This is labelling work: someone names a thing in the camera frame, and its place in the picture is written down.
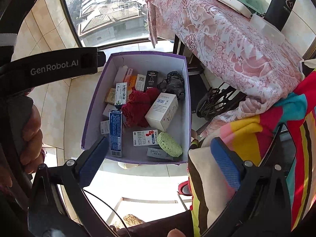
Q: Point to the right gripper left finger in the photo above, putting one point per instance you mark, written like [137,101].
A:
[90,161]

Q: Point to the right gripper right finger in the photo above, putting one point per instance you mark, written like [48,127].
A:
[230,164]

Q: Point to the blue toothpaste box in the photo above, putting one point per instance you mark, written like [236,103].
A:
[115,123]

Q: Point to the green oval sponge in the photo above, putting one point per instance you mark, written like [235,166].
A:
[169,145]

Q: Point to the white cardboard box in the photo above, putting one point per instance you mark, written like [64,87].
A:
[162,111]

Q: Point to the left hand pink glove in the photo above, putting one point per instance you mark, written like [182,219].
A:
[32,156]

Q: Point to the striped colourful tablecloth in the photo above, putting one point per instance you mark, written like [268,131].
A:
[277,193]

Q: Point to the white text medicine box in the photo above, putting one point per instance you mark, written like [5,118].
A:
[105,127]

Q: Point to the small white square box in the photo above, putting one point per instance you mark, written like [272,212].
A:
[108,109]

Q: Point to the white red medicine box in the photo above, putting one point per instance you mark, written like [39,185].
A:
[145,138]

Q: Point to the grey small box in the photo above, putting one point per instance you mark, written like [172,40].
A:
[158,154]

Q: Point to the yellow green small box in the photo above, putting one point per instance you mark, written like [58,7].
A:
[110,97]

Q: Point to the red knitted cloth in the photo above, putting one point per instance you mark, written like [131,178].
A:
[137,107]

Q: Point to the white green medicine box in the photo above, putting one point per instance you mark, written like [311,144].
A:
[121,94]

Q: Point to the purple storage box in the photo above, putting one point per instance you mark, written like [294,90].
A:
[141,62]

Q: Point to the white tall box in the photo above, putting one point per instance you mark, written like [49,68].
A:
[121,73]

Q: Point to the orange small box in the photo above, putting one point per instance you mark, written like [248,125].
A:
[130,78]

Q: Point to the white QR code box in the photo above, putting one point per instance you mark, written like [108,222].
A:
[140,82]

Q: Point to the pink lace tablecloth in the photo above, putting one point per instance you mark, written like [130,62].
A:
[232,49]

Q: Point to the black small box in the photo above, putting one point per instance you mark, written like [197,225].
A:
[151,80]

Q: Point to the clear plastic container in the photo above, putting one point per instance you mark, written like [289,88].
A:
[267,29]

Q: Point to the red white stapler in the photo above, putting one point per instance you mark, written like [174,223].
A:
[238,7]

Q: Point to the black thermos bottle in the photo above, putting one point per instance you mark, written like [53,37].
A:
[278,12]

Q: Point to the black wire basket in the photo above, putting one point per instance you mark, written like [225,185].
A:
[219,100]

